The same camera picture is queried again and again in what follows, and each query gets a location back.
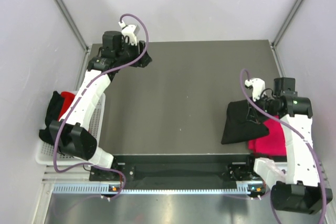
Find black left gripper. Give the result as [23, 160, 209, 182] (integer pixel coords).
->
[115, 39, 152, 68]

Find black t shirt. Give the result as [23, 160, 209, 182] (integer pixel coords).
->
[39, 91, 65, 145]
[221, 100, 269, 145]

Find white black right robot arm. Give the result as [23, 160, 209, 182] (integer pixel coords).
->
[241, 78, 333, 215]

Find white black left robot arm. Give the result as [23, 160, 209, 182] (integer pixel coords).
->
[49, 25, 152, 180]

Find folded pink t shirt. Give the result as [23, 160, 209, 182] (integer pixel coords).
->
[248, 119, 287, 156]

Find red t shirt in basket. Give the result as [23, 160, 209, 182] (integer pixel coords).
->
[58, 91, 76, 120]

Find black t shirt in basket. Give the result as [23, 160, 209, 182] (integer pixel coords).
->
[39, 91, 65, 145]

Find white perforated plastic basket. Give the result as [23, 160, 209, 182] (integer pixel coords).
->
[35, 91, 106, 166]

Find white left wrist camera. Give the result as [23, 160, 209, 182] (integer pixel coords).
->
[119, 21, 140, 46]

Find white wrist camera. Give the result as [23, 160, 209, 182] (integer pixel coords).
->
[244, 78, 266, 102]
[119, 21, 140, 46]

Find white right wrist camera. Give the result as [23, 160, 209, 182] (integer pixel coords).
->
[244, 78, 266, 102]

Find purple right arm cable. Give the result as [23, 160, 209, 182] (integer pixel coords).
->
[240, 68, 328, 224]

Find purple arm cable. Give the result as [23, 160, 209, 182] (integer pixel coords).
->
[240, 68, 328, 224]
[53, 13, 150, 201]

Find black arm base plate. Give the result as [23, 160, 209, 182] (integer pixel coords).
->
[89, 154, 266, 189]

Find white slotted cable duct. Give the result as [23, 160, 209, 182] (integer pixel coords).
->
[52, 183, 266, 196]

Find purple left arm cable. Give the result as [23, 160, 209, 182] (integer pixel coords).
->
[53, 13, 150, 201]

